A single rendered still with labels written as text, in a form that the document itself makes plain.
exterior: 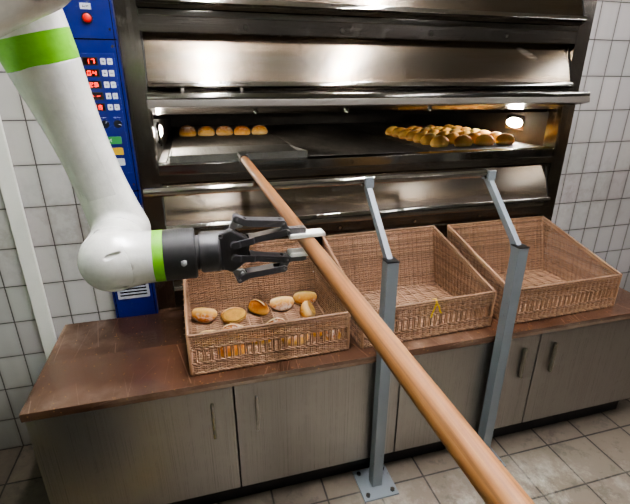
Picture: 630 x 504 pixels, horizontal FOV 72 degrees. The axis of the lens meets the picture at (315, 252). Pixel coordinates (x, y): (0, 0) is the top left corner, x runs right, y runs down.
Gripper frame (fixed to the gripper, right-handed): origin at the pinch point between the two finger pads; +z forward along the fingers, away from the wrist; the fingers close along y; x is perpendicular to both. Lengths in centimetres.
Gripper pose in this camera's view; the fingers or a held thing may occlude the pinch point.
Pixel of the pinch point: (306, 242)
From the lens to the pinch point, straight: 83.5
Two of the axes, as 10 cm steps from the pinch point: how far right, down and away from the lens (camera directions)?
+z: 9.6, -0.9, 2.6
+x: 2.7, 3.5, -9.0
